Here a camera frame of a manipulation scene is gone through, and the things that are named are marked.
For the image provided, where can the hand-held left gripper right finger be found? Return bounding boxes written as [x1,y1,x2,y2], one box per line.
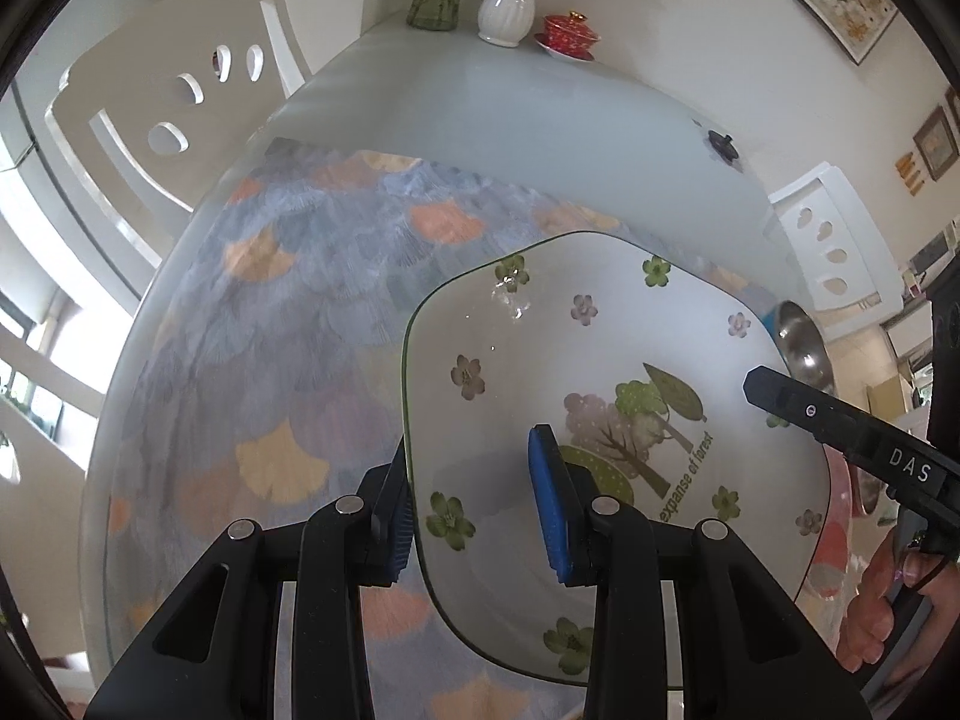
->
[527,425,875,720]

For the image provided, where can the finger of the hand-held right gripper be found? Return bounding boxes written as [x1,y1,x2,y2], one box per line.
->
[742,366,950,518]

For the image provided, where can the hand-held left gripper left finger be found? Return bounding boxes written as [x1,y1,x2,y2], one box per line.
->
[86,435,412,720]

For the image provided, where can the blue steel bowl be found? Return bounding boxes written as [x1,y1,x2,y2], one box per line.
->
[761,300,830,391]

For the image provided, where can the hexagonal tree print plate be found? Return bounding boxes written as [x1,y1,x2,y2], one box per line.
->
[401,231,835,687]

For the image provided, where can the person's right hand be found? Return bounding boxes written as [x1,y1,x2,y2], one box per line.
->
[835,521,938,676]

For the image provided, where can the white cutout chair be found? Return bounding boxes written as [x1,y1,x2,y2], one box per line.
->
[45,0,312,220]
[766,161,905,314]
[0,311,110,488]

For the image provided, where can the fan pattern table mat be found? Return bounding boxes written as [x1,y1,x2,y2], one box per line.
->
[101,136,781,720]

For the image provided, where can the red saucer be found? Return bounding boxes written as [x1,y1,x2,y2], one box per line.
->
[534,34,597,62]

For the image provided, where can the red lidded teacup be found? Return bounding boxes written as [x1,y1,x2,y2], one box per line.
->
[541,10,601,53]

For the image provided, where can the white ribbed vase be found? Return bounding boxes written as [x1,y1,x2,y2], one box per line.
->
[478,0,539,47]

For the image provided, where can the small brown picture frame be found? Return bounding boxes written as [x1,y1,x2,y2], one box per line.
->
[913,106,959,182]

